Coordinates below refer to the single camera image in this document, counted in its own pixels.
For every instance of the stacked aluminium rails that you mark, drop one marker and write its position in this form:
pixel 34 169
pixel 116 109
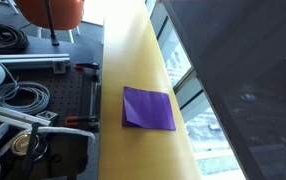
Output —
pixel 13 115

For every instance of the black base box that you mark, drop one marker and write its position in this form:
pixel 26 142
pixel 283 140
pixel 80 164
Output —
pixel 66 156

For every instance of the black stand pole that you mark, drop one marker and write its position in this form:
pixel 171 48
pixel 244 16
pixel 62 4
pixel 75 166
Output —
pixel 51 26

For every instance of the aluminium rail with bracket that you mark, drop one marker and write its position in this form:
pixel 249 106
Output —
pixel 26 60

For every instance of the orange chair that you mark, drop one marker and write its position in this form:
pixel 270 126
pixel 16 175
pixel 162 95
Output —
pixel 63 13

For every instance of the dark window roller shade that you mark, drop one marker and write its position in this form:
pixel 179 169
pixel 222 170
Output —
pixel 249 50

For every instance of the round metal disc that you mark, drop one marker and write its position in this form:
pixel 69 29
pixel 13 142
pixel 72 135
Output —
pixel 21 146

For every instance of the grey window frame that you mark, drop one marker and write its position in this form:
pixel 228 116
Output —
pixel 187 90

